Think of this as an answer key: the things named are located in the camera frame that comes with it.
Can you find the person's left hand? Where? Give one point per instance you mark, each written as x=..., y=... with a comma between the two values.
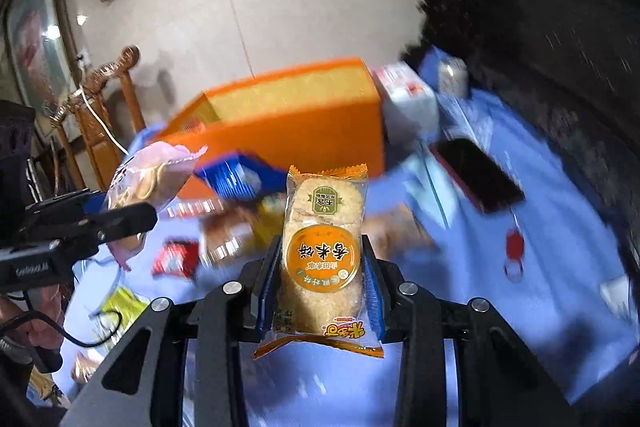
x=42, y=322

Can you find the yellow cake packet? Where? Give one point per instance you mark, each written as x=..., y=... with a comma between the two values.
x=270, y=217

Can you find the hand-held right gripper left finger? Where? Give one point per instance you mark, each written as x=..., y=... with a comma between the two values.
x=267, y=287

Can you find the white drink can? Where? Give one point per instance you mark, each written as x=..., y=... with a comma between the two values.
x=452, y=77

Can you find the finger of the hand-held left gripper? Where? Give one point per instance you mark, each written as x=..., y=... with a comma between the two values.
x=120, y=222
x=65, y=209

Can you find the red snack packet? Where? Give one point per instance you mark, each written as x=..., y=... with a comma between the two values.
x=175, y=259

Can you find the black smartphone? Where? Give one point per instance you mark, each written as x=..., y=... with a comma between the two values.
x=477, y=174

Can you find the orange rice cracker packet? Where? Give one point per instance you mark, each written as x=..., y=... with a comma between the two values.
x=400, y=227
x=322, y=257

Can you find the white wall socket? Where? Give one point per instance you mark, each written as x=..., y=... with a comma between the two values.
x=83, y=59

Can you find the blue snack packet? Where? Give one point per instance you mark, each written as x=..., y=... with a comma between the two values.
x=240, y=177

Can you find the floral white tissue pack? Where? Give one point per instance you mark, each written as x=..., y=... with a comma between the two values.
x=407, y=107

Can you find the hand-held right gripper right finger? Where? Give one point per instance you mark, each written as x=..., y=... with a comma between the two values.
x=372, y=297

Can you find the pale pink biscuit packet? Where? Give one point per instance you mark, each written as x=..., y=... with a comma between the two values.
x=145, y=179

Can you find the orange cardboard box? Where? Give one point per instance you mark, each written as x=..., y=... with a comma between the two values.
x=300, y=132

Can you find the brown carved wooden chair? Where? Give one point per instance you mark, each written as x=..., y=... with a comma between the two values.
x=105, y=127

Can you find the dark carved wooden bench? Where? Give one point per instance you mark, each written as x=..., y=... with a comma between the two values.
x=550, y=32

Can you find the yellow green snack packet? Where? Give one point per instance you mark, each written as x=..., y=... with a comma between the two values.
x=125, y=307

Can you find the green trimmed cracker packet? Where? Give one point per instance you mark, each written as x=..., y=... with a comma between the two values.
x=82, y=369

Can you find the red flower framed painting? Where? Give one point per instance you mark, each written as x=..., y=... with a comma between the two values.
x=37, y=32

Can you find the red key fob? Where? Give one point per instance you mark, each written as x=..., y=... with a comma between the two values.
x=515, y=247

